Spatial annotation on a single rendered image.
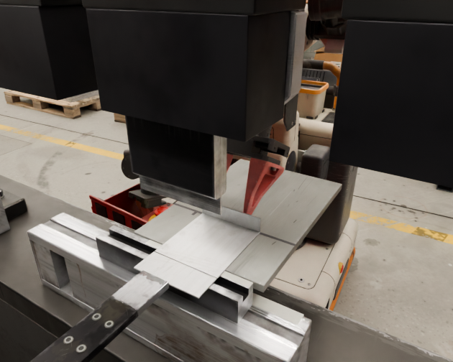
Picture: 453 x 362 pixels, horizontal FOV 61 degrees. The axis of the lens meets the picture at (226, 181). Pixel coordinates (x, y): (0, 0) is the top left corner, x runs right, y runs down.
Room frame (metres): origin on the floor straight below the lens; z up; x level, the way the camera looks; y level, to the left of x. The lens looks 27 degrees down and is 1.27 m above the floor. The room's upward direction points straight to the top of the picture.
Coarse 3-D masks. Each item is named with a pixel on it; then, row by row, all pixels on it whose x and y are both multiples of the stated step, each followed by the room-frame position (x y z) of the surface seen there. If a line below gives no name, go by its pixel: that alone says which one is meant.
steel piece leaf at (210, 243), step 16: (224, 208) 0.41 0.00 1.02; (192, 224) 0.40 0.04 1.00; (208, 224) 0.40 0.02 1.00; (224, 224) 0.40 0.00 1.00; (240, 224) 0.40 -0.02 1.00; (256, 224) 0.39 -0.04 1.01; (176, 240) 0.37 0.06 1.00; (192, 240) 0.37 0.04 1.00; (208, 240) 0.37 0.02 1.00; (224, 240) 0.37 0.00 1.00; (240, 240) 0.37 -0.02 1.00; (176, 256) 0.34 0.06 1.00; (192, 256) 0.34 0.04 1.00; (208, 256) 0.34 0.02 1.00; (224, 256) 0.34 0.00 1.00; (208, 272) 0.31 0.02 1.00
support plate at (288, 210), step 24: (240, 168) 0.57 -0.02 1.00; (240, 192) 0.49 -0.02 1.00; (288, 192) 0.49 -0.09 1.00; (312, 192) 0.49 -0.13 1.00; (336, 192) 0.49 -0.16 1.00; (168, 216) 0.43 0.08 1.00; (192, 216) 0.43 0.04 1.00; (264, 216) 0.43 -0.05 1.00; (288, 216) 0.43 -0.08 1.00; (312, 216) 0.43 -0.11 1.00; (264, 240) 0.37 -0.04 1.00; (288, 240) 0.37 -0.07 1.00; (240, 264) 0.33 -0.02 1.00; (264, 264) 0.33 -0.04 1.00; (264, 288) 0.30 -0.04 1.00
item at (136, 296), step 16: (144, 272) 0.31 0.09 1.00; (128, 288) 0.29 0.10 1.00; (144, 288) 0.29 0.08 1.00; (160, 288) 0.29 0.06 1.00; (112, 304) 0.27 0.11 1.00; (128, 304) 0.27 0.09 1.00; (144, 304) 0.27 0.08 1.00; (96, 320) 0.25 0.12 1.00; (112, 320) 0.25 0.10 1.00; (128, 320) 0.25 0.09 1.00; (64, 336) 0.23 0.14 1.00; (80, 336) 0.23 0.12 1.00; (96, 336) 0.23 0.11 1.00; (112, 336) 0.23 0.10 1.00; (48, 352) 0.21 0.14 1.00; (64, 352) 0.21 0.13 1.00; (80, 352) 0.21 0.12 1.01; (96, 352) 0.22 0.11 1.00
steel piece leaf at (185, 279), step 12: (144, 264) 0.33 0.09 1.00; (156, 264) 0.33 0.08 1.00; (168, 264) 0.33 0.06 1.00; (180, 264) 0.33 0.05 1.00; (156, 276) 0.31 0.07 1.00; (168, 276) 0.31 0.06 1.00; (180, 276) 0.31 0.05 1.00; (192, 276) 0.31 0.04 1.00; (204, 276) 0.31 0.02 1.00; (180, 288) 0.29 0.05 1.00; (192, 288) 0.29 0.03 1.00; (204, 288) 0.29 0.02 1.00
